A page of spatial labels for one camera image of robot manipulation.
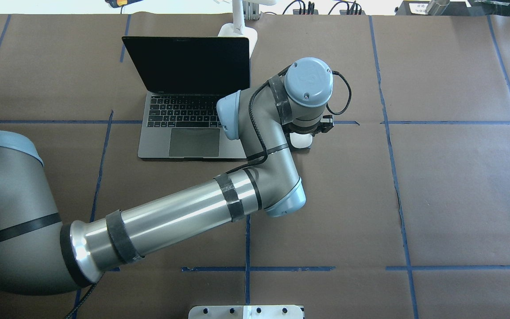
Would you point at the black mouse pad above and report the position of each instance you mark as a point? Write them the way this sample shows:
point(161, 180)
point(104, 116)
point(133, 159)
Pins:
point(305, 115)

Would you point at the white computer mouse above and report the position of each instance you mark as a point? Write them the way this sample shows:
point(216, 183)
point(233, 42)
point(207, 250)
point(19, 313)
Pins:
point(298, 141)

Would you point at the grey laptop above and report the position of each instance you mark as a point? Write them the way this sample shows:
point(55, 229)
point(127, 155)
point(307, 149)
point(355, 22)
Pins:
point(184, 78)

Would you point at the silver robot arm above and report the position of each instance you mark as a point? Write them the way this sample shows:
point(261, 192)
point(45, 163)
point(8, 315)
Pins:
point(40, 255)

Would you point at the white desk lamp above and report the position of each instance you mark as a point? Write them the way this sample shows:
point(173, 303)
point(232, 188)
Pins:
point(243, 10)

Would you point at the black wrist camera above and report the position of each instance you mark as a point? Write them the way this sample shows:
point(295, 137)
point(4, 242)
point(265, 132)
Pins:
point(326, 124)

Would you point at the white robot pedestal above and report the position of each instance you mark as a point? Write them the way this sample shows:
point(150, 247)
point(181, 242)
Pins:
point(279, 311)

